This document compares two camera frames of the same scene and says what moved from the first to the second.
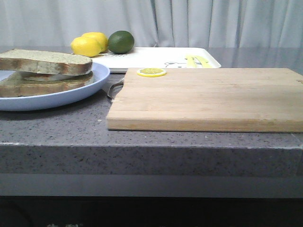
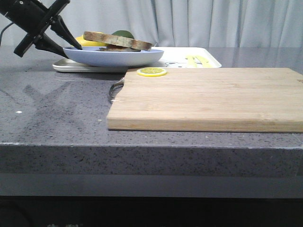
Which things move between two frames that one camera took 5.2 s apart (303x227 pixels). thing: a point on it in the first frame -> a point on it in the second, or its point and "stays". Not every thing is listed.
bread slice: [16, 85] -> [113, 49]
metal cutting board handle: [115, 88] stays
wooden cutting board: [257, 100] stays
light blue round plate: [101, 75] -> [90, 56]
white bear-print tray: [160, 57] stays
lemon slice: [151, 72] stays
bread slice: [42, 62] -> [117, 40]
